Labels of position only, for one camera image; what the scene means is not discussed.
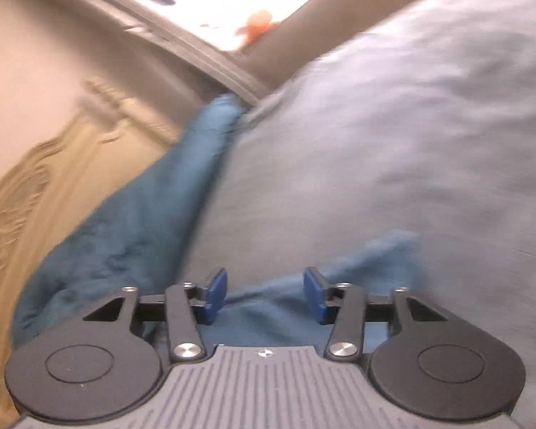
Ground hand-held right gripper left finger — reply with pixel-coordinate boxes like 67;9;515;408
83;266;229;364

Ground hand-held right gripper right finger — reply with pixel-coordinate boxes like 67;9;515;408
304;266;450;363

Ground blue denim jeans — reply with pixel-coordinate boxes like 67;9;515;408
197;230;427;349

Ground teal duvet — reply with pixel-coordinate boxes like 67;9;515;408
11;94;244;349

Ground grey fleece bed blanket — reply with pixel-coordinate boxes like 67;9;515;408
179;0;536;429

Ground cream carved headboard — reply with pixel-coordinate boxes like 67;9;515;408
0;76;182;412

